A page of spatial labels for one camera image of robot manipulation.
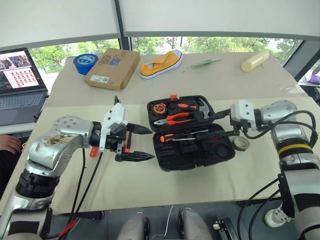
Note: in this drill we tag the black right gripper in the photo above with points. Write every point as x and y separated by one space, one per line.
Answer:
242 127

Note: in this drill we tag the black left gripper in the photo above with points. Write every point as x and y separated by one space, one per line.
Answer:
115 144

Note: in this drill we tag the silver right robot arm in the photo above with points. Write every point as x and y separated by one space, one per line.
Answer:
287 135

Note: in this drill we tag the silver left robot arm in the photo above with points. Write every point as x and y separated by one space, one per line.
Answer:
65 135

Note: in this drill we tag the black plastic tool case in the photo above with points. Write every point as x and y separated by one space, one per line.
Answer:
190 155

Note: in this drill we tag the bystander bare hand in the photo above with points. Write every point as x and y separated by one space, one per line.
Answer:
10 145

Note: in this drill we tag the orange black tape measure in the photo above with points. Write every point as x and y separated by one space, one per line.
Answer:
159 108

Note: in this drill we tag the beige table cover sheet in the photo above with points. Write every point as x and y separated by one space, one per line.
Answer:
150 187

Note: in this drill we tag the green plastic comb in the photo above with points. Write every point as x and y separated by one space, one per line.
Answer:
206 62

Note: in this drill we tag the cream plastic bottle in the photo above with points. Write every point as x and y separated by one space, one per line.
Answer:
255 61

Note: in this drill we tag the clear plastic wrapper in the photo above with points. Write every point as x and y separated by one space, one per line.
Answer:
290 89

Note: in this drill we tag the yellow canvas sneaker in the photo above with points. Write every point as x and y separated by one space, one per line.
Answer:
160 67

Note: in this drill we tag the brown cardboard package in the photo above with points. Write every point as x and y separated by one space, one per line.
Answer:
112 68

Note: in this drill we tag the grey rounded robot leg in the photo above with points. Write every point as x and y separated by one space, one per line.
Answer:
133 227
195 225

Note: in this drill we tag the blue tape roll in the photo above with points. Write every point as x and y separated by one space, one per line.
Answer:
85 62

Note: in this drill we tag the purple object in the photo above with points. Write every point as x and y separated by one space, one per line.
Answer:
315 77

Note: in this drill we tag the black power strip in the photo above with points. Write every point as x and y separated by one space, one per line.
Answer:
226 228

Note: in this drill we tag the round white floor socket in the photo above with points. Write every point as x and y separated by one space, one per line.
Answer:
276 217

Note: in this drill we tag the grey laptop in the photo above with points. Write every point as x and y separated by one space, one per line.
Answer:
17 100

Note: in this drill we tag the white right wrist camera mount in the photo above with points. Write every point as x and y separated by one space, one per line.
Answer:
241 111

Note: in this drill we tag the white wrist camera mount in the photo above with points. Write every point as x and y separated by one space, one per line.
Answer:
241 111
116 117

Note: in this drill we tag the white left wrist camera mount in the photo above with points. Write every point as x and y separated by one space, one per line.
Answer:
116 117

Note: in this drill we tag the dark window frame post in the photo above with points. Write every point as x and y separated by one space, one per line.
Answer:
123 25

